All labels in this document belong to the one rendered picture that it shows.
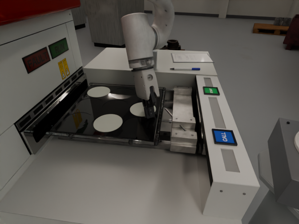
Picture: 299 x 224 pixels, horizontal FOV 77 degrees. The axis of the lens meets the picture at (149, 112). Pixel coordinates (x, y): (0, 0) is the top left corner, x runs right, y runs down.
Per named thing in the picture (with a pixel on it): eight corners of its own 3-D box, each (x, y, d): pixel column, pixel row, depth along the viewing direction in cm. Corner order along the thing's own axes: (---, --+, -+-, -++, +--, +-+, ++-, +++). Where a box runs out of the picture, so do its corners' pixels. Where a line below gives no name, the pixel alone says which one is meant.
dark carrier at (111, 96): (50, 131, 62) (49, 130, 62) (90, 85, 90) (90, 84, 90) (153, 142, 58) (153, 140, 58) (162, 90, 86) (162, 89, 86)
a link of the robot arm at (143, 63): (158, 56, 59) (159, 65, 60) (147, 58, 67) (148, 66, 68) (134, 60, 56) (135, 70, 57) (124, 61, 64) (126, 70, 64)
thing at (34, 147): (30, 154, 60) (18, 132, 54) (86, 90, 96) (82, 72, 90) (34, 154, 60) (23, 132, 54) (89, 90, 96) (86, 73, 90)
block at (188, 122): (171, 127, 66) (172, 120, 64) (171, 121, 69) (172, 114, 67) (194, 129, 65) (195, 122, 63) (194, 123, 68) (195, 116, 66)
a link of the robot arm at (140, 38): (144, 58, 68) (123, 61, 62) (138, 18, 64) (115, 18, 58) (160, 55, 61) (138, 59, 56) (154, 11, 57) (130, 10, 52)
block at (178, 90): (173, 94, 86) (174, 88, 84) (173, 90, 88) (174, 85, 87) (191, 95, 85) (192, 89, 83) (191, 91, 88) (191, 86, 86)
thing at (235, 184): (202, 215, 47) (213, 182, 39) (191, 101, 92) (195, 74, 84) (241, 221, 46) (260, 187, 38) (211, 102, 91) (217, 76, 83)
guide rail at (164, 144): (58, 139, 70) (55, 133, 68) (61, 135, 71) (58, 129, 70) (194, 153, 64) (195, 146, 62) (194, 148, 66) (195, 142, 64)
